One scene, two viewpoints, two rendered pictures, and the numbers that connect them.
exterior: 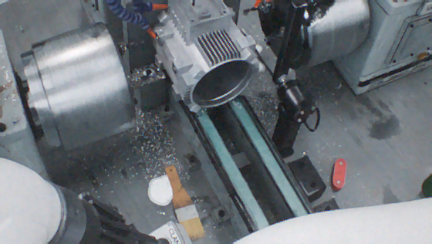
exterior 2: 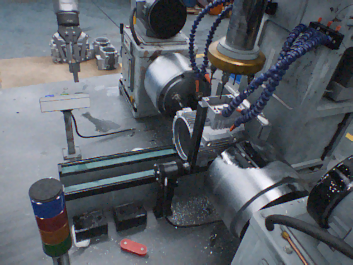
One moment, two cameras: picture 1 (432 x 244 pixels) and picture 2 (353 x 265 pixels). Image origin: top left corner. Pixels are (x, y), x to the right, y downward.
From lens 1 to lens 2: 1.16 m
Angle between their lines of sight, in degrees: 61
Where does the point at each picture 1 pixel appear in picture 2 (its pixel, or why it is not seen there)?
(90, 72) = (168, 67)
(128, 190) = (142, 141)
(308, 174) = (131, 211)
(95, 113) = (152, 80)
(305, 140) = (168, 231)
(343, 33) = (225, 191)
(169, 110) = not seen: hidden behind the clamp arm
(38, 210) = not seen: outside the picture
